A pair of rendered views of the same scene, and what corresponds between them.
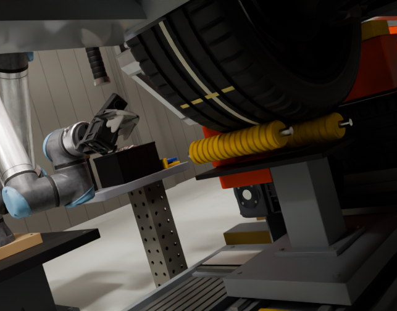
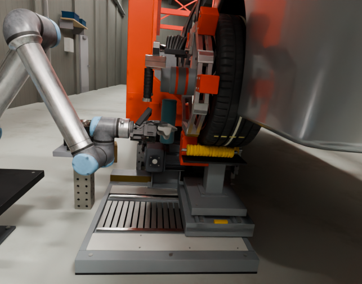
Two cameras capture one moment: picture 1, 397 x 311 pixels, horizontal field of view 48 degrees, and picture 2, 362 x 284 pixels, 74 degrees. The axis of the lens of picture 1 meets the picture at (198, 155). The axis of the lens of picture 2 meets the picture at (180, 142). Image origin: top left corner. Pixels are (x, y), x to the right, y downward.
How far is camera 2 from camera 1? 1.03 m
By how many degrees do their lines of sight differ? 51
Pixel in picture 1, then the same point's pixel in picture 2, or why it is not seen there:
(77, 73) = not seen: outside the picture
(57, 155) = (106, 134)
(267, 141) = (229, 155)
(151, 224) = not seen: hidden behind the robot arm
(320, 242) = (219, 191)
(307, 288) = (232, 211)
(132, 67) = (200, 111)
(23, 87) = not seen: hidden behind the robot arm
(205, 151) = (197, 151)
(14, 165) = (86, 138)
